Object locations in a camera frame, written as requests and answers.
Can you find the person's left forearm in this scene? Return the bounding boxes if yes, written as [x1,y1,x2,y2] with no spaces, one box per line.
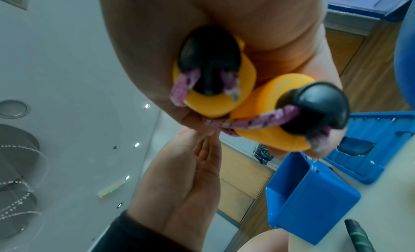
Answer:
[92,209,199,252]

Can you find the blue plastic box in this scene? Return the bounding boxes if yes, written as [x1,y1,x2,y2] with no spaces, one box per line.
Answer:
[265,150,362,246]

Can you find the white green-lit ceiling sign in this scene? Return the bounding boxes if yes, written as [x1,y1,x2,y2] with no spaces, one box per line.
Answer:
[96,181,126,199]

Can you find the person's left hand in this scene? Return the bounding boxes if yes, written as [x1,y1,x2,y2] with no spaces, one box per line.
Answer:
[127,128,224,237]

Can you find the black plastic bag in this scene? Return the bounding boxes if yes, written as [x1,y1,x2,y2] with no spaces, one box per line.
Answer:
[252,143,277,166]

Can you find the blue plastic tool case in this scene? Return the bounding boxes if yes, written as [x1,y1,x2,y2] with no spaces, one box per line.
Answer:
[323,112,415,185]

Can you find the blue round blurred object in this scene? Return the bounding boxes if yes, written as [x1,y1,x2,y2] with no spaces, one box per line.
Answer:
[393,21,415,114]

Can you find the yellow black-capped jump rope handle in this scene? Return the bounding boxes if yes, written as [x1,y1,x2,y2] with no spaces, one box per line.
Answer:
[172,25,258,119]
[228,73,351,152]

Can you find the black green striped tool handle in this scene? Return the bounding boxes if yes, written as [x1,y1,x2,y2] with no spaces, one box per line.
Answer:
[344,218,380,252]

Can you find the grey beaded chandelier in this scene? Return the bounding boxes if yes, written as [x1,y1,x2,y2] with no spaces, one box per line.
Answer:
[0,123,50,239]

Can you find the round recessed ceiling lamp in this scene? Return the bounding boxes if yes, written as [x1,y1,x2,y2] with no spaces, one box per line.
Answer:
[0,99,32,119]

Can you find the blue-edged white board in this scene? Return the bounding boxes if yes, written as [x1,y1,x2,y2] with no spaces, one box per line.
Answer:
[325,0,415,24]

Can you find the person's right hand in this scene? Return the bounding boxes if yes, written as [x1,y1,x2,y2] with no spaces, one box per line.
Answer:
[97,0,349,160]

